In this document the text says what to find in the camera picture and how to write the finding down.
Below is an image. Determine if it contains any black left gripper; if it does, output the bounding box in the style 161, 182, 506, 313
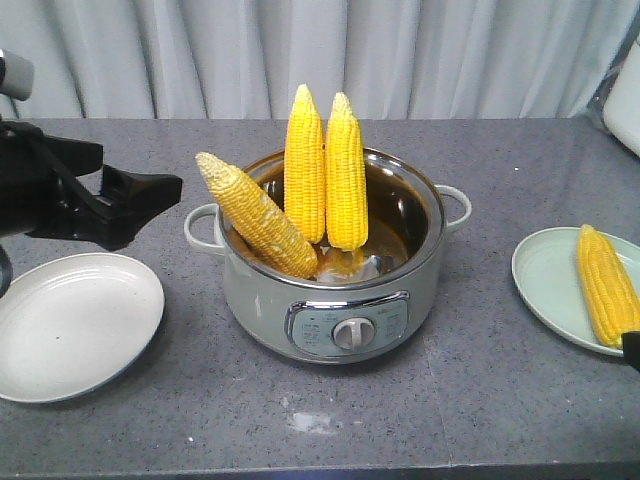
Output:
1, 121, 183, 251

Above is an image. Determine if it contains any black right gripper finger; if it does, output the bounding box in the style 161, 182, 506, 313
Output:
621, 331, 640, 371

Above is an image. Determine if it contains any pale green plate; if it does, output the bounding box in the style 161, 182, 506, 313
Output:
511, 227, 639, 357

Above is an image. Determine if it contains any white plate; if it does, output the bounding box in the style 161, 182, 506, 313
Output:
1, 253, 165, 403

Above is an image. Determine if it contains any pale yellow corn cob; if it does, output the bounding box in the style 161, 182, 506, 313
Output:
195, 152, 318, 279

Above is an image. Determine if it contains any tall yellow corn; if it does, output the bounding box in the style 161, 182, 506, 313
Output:
284, 84, 325, 244
326, 92, 368, 251

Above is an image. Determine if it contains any grey curtain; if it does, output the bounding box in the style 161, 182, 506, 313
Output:
1, 1, 639, 119

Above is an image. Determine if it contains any white appliance at right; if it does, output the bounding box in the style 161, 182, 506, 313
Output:
603, 37, 640, 156

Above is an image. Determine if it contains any pale green electric pot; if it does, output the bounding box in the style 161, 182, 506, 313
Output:
184, 148, 472, 364

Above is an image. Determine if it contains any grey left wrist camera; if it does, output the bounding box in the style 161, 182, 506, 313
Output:
0, 49, 34, 101

